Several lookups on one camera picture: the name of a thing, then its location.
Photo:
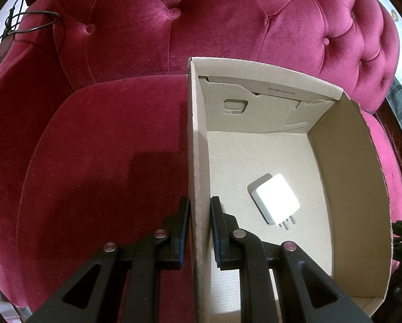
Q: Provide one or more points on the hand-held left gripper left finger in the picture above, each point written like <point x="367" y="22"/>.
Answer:
<point x="186" y="228"/>

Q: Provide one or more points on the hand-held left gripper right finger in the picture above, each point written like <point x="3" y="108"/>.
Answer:
<point x="215" y="228"/>

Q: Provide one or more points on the large white charger plug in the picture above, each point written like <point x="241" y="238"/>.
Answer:
<point x="275" y="197"/>

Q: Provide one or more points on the cardboard box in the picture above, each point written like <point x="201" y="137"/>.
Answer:
<point x="254" y="154"/>

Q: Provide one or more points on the pink velvet tufted armchair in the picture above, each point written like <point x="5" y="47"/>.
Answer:
<point x="120" y="134"/>

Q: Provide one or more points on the paper hang tag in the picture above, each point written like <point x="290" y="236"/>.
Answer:
<point x="5" y="48"/>

